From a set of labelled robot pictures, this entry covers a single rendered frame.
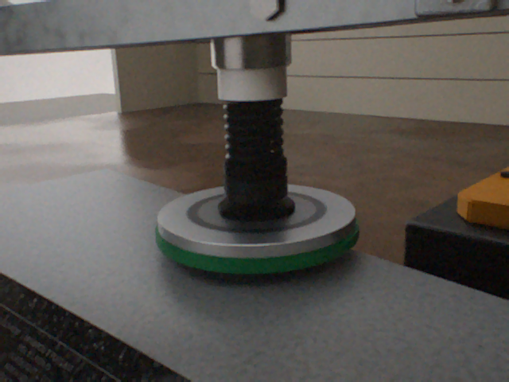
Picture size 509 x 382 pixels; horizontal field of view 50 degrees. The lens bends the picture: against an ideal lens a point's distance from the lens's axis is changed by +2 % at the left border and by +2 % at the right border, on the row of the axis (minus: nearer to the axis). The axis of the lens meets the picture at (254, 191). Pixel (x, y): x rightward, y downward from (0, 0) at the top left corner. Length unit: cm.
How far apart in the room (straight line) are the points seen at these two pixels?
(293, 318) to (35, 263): 30
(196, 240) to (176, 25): 20
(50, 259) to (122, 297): 14
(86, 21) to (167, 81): 861
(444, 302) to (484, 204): 47
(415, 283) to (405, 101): 671
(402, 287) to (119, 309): 26
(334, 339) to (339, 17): 25
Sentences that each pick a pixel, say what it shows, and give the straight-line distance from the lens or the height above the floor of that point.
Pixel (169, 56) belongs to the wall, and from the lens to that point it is 923.
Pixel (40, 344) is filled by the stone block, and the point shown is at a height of 80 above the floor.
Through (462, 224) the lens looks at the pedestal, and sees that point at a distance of 97.
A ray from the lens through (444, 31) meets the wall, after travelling 698.
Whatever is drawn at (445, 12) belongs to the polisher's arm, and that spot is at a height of 106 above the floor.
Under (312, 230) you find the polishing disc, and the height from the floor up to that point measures 87.
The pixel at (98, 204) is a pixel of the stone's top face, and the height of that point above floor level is 82.
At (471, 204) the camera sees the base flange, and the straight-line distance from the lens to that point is 97.
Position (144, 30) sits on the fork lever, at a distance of 55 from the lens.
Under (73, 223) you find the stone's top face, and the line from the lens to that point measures 75.
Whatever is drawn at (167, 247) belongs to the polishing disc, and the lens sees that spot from 54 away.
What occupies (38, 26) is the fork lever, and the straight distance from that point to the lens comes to 65.
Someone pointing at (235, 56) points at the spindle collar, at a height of 103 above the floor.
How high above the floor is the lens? 105
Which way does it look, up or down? 16 degrees down
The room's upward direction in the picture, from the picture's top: 2 degrees counter-clockwise
